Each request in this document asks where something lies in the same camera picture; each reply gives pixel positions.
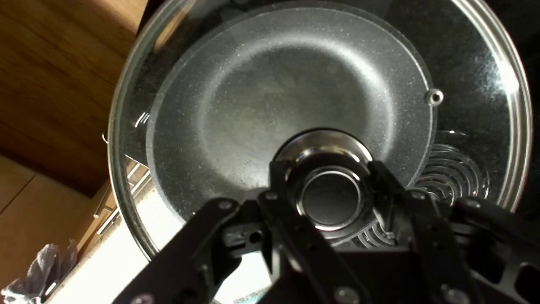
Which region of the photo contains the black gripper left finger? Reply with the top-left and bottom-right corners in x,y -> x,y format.
111,161 -> 375,304

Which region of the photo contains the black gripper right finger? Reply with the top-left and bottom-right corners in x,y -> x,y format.
371,160 -> 540,304

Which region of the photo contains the black frying pan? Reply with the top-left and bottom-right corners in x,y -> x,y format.
145,6 -> 439,227

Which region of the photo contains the glass lid with steel knob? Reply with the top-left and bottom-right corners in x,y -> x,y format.
106,0 -> 535,263

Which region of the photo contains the electric coil stove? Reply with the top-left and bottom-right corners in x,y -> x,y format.
44,129 -> 540,304

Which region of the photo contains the black coil burner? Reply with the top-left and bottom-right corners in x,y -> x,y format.
331,143 -> 493,252

